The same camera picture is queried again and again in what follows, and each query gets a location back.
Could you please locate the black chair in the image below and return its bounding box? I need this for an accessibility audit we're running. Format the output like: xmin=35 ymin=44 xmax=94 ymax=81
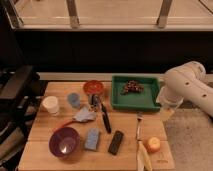
xmin=0 ymin=65 xmax=43 ymax=168

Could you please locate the red yellow apple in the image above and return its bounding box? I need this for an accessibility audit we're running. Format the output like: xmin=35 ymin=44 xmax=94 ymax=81
xmin=147 ymin=137 xmax=161 ymax=153

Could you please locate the purple bowl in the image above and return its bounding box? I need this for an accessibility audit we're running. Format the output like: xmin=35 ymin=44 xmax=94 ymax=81
xmin=49 ymin=127 xmax=80 ymax=157

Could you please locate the red bowl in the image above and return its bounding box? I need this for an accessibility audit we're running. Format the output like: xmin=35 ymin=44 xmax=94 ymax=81
xmin=83 ymin=80 xmax=104 ymax=95

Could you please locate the dark grape bunch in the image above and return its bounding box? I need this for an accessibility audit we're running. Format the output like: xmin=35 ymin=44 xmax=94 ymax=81
xmin=121 ymin=80 xmax=143 ymax=95

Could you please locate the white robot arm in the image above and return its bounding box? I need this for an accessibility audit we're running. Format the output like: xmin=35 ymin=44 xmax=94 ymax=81
xmin=156 ymin=61 xmax=213 ymax=119

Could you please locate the light blue small cup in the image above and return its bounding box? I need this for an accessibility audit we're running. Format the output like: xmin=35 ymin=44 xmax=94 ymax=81
xmin=67 ymin=93 xmax=80 ymax=108

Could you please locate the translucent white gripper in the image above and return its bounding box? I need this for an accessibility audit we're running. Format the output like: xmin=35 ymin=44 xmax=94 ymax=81
xmin=159 ymin=103 xmax=180 ymax=121

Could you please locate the black handled knife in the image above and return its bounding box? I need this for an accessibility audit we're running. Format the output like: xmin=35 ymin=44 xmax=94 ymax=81
xmin=101 ymin=103 xmax=111 ymax=134

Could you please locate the white paper cup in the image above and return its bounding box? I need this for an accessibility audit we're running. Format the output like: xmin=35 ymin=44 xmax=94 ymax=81
xmin=42 ymin=96 xmax=60 ymax=115

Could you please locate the green plastic tray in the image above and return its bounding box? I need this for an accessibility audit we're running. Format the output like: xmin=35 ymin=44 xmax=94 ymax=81
xmin=111 ymin=75 xmax=161 ymax=112

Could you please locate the blue sponge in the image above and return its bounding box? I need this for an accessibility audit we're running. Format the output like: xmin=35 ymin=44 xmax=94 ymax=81
xmin=84 ymin=128 xmax=100 ymax=151

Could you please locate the black can opener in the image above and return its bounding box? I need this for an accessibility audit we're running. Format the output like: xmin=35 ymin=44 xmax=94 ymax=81
xmin=89 ymin=94 xmax=101 ymax=112

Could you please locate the yellow banana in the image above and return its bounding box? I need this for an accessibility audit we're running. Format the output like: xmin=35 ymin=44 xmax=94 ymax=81
xmin=138 ymin=141 xmax=153 ymax=171

